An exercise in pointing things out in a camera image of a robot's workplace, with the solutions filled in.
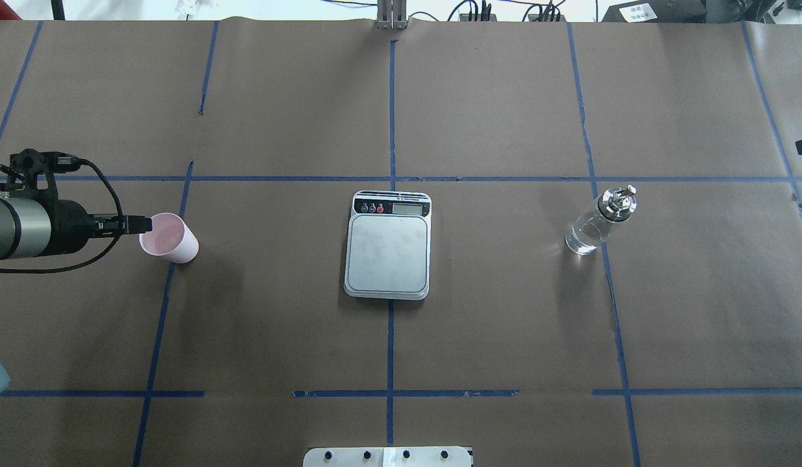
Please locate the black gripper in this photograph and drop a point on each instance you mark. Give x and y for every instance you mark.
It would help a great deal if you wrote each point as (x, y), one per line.
(69, 226)

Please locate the pink plastic cup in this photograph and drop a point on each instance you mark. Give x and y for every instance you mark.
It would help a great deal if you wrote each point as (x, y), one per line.
(170, 239)

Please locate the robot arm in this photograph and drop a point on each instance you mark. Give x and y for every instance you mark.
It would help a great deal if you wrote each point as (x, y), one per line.
(30, 228)

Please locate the silver digital kitchen scale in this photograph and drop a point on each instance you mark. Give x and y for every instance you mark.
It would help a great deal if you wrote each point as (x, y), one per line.
(388, 245)

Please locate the clear glass sauce bottle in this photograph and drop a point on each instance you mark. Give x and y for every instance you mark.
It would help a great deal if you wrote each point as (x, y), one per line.
(608, 211)

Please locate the black box with label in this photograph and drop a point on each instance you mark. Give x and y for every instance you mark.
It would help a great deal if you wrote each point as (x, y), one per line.
(656, 12)

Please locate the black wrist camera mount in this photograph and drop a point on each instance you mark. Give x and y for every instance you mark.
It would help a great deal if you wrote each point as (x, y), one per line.
(31, 174)

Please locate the aluminium frame post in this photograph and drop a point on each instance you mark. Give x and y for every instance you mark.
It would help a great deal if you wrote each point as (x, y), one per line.
(391, 15)

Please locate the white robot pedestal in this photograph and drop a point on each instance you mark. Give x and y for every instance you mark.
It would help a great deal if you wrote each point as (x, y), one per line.
(390, 456)

